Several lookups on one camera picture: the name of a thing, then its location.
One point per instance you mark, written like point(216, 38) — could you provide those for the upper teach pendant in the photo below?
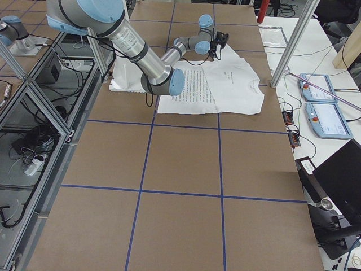
point(313, 94)

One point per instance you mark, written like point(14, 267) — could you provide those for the red cylinder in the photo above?
point(262, 11)

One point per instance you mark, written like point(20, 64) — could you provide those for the black laptop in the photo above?
point(339, 176)

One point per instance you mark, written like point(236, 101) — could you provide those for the lower teach pendant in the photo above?
point(327, 121)

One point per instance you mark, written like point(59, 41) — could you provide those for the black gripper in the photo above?
point(214, 47)

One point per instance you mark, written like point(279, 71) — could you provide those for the aluminium frame post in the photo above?
point(297, 33)

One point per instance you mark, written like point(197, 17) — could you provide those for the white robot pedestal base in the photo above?
point(126, 77)

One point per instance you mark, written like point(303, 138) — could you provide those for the teach pendant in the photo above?
point(327, 121)
point(313, 94)

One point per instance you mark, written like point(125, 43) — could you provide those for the aluminium side frame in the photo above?
point(43, 114)

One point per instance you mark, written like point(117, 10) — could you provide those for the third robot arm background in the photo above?
point(12, 29)

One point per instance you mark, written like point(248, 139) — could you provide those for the white long-sleeve printed shirt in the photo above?
point(226, 85)

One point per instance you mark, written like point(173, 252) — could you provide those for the upper orange circuit board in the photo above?
point(288, 117)

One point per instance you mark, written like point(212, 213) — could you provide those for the white power strip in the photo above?
point(34, 166)

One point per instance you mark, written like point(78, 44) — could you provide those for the lower orange circuit board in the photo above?
point(294, 140)

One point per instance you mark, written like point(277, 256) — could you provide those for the clear plastic bag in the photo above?
point(273, 37)

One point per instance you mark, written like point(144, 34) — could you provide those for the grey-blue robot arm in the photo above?
point(107, 19)
point(208, 41)

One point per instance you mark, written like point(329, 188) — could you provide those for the orange circuit board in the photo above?
point(288, 117)
point(294, 140)

